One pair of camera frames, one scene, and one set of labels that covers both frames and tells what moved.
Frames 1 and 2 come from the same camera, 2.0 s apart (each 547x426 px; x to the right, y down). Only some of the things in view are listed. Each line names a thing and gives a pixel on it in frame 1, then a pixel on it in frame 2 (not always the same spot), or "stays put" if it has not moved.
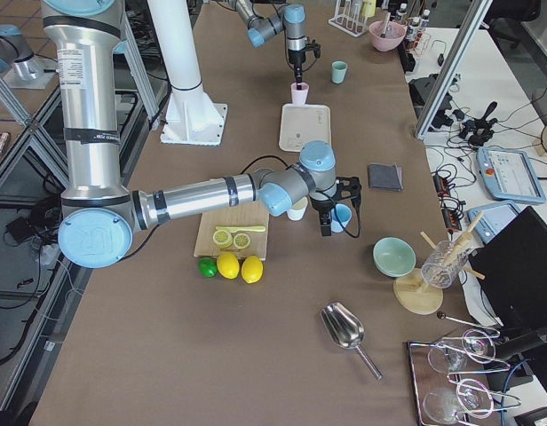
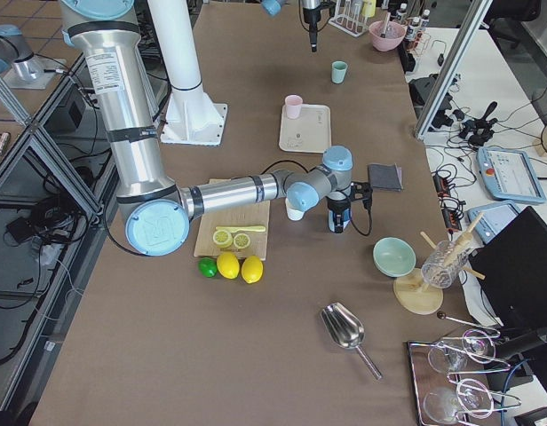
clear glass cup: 444,264 stays put
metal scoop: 346,330 stays put
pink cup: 299,96 to 294,103
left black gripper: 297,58 to 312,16
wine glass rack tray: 450,381 stays put
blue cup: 344,214 stays put
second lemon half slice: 241,240 stays put
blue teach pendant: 509,175 stays put
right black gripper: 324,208 to 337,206
